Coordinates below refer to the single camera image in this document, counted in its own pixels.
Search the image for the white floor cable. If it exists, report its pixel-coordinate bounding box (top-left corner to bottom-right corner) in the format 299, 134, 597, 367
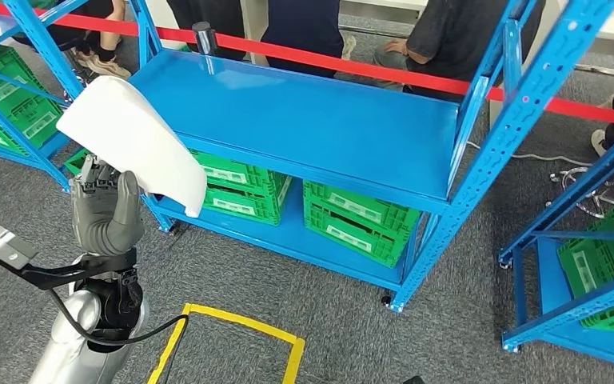
465, 140, 596, 168

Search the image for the red barrier tape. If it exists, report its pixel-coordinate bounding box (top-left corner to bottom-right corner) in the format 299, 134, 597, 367
0, 0, 614, 127

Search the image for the yellow floor tape square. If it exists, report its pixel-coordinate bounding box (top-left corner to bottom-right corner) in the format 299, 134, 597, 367
146, 302, 306, 384

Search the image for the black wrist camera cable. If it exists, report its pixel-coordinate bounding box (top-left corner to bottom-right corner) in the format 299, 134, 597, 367
47, 288, 190, 384

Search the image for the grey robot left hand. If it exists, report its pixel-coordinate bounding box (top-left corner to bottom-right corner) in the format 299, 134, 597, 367
70, 154, 146, 241

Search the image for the white curved plastic part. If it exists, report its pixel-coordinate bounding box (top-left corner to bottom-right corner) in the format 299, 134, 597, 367
55, 75, 209, 219

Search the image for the black barrier post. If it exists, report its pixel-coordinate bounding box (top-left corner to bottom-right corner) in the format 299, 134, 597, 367
192, 21, 218, 57

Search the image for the white desk panel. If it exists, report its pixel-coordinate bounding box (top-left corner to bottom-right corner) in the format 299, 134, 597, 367
144, 0, 192, 51

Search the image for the chrome base office chair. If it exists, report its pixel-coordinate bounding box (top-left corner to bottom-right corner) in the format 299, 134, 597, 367
545, 165, 614, 219

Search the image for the blue metal shelf rack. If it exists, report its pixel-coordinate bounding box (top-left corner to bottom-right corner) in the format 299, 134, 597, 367
497, 118, 614, 372
126, 0, 614, 314
0, 0, 94, 193

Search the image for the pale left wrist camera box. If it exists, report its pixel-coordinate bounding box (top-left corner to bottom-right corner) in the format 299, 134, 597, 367
0, 218, 39, 271

